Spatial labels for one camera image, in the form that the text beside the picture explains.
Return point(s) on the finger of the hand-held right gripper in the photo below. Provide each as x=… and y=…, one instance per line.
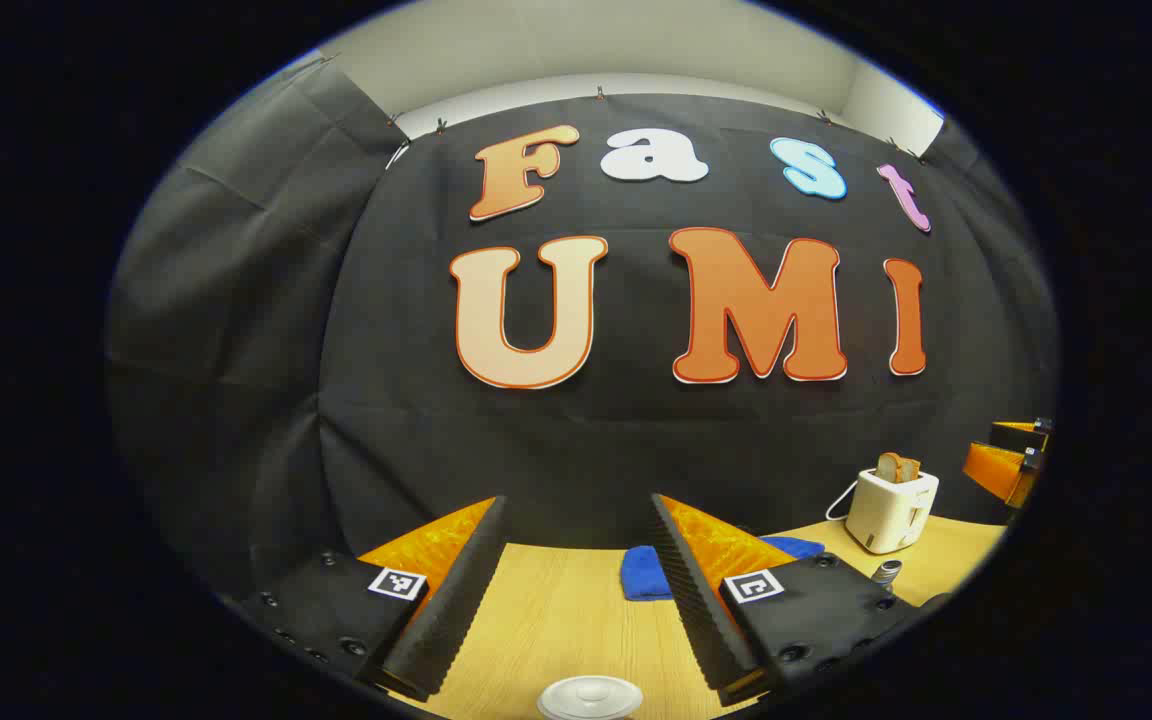
x=1018, y=436
x=996, y=472

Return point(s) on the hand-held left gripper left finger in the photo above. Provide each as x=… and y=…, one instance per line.
x=456, y=610

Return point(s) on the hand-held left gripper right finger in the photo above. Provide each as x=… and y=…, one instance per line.
x=701, y=610

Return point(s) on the silver water bottle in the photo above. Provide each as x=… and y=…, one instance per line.
x=886, y=571

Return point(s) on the blue towel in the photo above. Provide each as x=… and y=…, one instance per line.
x=644, y=575

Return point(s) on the toast slice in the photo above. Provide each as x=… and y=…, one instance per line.
x=889, y=466
x=911, y=470

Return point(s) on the white toaster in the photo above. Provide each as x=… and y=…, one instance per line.
x=886, y=515

